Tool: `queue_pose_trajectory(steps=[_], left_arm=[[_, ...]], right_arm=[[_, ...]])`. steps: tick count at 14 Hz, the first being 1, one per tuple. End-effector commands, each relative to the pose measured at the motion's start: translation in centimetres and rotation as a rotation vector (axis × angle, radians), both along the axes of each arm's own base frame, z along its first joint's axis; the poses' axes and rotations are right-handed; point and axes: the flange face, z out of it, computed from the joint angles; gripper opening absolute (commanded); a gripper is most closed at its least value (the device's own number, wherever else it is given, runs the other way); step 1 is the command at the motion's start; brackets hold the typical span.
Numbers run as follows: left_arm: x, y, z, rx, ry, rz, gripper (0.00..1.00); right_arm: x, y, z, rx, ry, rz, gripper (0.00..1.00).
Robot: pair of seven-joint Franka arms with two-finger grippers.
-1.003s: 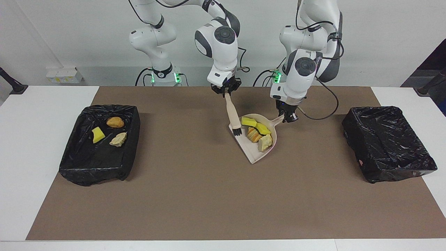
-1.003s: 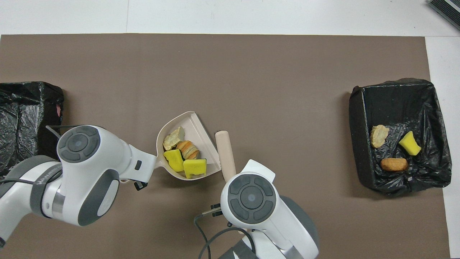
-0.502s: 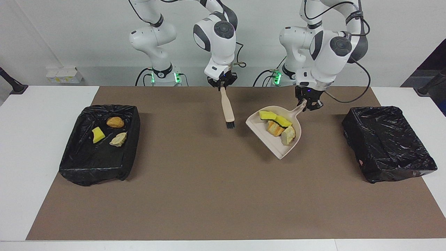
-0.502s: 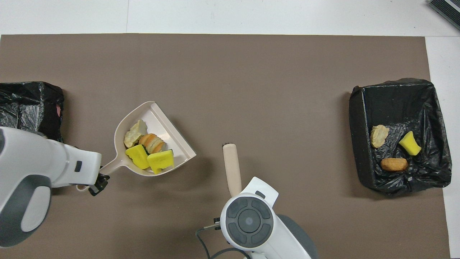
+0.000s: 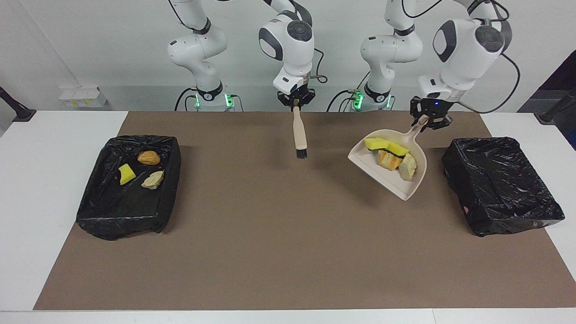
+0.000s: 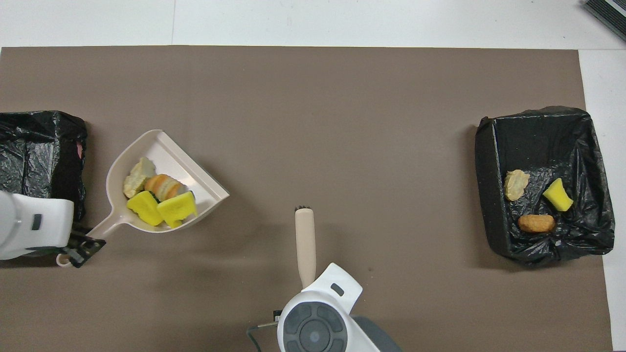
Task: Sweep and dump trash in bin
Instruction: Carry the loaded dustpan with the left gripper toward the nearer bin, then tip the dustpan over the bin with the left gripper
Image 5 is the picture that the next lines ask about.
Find beige hand brush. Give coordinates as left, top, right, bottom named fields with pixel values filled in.
left=292, top=106, right=309, bottom=159

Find yellow sponge piece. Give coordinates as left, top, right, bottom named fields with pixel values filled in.
left=382, top=142, right=411, bottom=157
left=118, top=163, right=136, bottom=185
left=364, top=137, right=392, bottom=151

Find pale flaky pastry piece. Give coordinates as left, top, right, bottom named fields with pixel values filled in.
left=398, top=154, right=418, bottom=181

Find striped croissant piece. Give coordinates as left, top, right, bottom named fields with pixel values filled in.
left=141, top=171, right=165, bottom=190
left=374, top=150, right=403, bottom=171

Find beige plastic dustpan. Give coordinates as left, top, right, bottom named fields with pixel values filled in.
left=347, top=115, right=430, bottom=202

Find brown bread roll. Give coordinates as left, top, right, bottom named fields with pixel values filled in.
left=137, top=150, right=161, bottom=166

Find black bag-lined trash bin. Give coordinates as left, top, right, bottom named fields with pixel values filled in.
left=76, top=135, right=182, bottom=241
left=441, top=136, right=566, bottom=238

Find black stand base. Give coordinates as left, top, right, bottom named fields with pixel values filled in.
left=535, top=88, right=576, bottom=126
left=0, top=85, right=37, bottom=123

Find brown paper table mat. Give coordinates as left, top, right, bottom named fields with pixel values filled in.
left=33, top=111, right=576, bottom=311

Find white power strip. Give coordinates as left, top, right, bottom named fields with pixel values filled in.
left=59, top=87, right=109, bottom=108

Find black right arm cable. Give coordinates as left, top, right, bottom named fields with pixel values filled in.
left=310, top=47, right=329, bottom=85

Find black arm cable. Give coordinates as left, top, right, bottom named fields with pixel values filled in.
left=457, top=0, right=522, bottom=114
left=310, top=47, right=329, bottom=85

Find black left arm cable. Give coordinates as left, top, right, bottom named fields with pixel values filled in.
left=457, top=0, right=522, bottom=114

